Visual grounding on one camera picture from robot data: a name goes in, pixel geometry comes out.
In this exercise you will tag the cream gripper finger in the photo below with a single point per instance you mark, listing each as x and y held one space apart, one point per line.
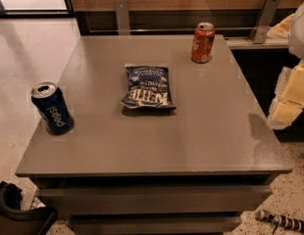
281 30
288 103

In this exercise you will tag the red coke can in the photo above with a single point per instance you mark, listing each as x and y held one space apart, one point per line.
202 43

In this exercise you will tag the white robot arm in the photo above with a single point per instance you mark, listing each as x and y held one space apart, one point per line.
296 34

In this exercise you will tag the blue pepsi can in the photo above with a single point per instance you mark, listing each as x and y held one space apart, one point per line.
48 98

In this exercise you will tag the grey drawer cabinet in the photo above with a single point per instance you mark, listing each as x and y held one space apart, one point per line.
193 170

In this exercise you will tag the blue chip bag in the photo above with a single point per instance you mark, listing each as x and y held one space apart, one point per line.
148 87

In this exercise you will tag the black base object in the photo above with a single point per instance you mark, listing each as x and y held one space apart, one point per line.
14 221

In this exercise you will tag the right metal bracket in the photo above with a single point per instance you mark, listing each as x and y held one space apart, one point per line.
258 35

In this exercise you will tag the metal bracket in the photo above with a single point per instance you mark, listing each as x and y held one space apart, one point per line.
258 35
122 16

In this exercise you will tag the left metal bracket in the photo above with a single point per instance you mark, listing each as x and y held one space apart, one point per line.
122 16

